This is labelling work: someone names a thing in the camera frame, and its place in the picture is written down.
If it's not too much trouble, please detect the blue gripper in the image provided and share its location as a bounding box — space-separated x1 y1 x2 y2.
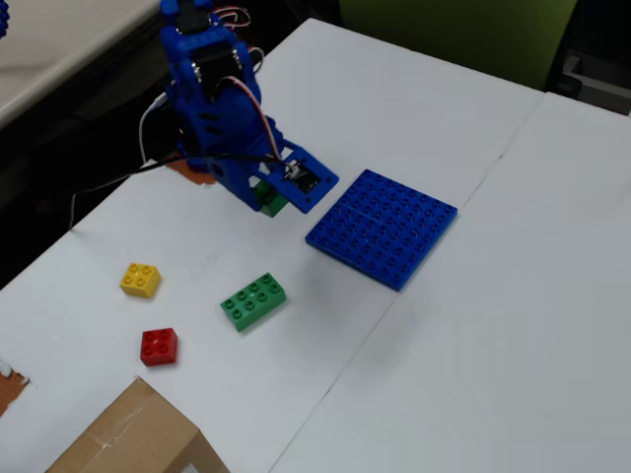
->
210 114 288 212

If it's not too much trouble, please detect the green 2x2 block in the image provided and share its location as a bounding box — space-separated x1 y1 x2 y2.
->
247 176 292 219

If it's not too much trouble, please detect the green 2x4 block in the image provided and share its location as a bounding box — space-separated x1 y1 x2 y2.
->
220 272 288 333

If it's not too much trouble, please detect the yellow 2x2 block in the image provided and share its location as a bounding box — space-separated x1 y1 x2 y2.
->
119 262 163 300

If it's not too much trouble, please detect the red 2x2 block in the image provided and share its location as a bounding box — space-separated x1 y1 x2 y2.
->
140 327 180 367

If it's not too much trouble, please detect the white foam board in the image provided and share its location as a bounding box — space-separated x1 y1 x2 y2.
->
0 17 546 473

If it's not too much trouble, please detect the blue 8x8 plate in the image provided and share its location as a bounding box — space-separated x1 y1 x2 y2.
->
304 169 458 293

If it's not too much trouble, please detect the white side desk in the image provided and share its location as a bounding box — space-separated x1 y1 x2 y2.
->
0 0 175 130

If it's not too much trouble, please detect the brown cardboard box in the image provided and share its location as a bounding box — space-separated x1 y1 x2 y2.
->
43 374 231 473

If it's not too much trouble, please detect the dark cabinet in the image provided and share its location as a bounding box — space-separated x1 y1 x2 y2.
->
544 0 631 117

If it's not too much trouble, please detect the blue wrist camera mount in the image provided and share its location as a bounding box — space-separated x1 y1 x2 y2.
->
253 139 341 215

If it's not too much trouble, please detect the white red servo wire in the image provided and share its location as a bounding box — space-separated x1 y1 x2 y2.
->
206 7 290 171

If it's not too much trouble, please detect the black cable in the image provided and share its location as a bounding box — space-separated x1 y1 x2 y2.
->
69 153 286 229

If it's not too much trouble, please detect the white cable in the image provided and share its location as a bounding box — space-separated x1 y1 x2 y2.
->
138 93 172 164

